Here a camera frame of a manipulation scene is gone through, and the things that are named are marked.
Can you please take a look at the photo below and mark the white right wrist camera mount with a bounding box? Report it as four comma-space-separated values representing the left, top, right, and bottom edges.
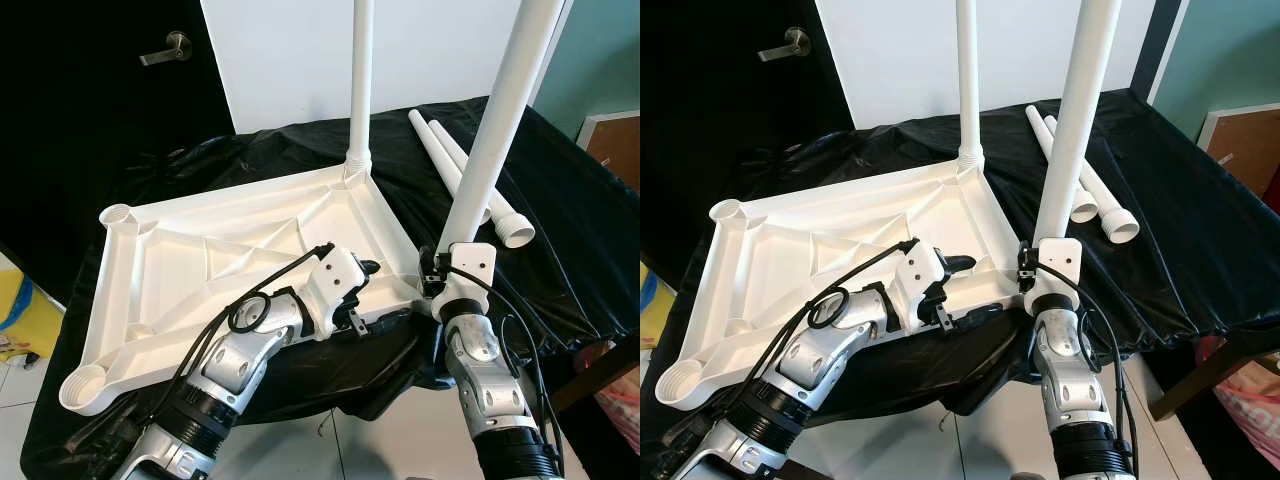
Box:
432, 242, 498, 306
1022, 237, 1083, 299

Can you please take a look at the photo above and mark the white plastic table leg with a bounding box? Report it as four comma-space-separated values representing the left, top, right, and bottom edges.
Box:
408, 108, 493, 226
1030, 0, 1126, 246
435, 0, 569, 249
345, 0, 376, 176
955, 0, 986, 171
1040, 113, 1141, 244
1023, 103, 1101, 224
430, 120, 537, 249

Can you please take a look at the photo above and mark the brown board white frame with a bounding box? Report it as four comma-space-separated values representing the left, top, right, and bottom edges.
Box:
1197, 103, 1280, 211
578, 110, 641, 191

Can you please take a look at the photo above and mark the pink plastic bag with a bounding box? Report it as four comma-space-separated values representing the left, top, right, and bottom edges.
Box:
595, 395, 641, 456
1195, 335, 1280, 446

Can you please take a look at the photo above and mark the white plastic table top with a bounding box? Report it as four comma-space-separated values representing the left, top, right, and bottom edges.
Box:
655, 160, 1041, 411
58, 162, 446, 417

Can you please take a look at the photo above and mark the brown wooden table leg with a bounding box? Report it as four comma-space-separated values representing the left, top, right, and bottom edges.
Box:
1148, 340, 1280, 421
548, 340, 641, 413

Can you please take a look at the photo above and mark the black door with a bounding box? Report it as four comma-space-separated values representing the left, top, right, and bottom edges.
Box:
640, 0, 853, 271
0, 0, 236, 301

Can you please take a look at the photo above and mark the silver door handle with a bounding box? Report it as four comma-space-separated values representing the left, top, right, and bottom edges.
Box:
138, 30, 194, 68
757, 27, 813, 63

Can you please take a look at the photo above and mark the yellow cardboard box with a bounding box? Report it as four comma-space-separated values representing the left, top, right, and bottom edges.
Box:
640, 265, 671, 351
0, 265, 66, 361

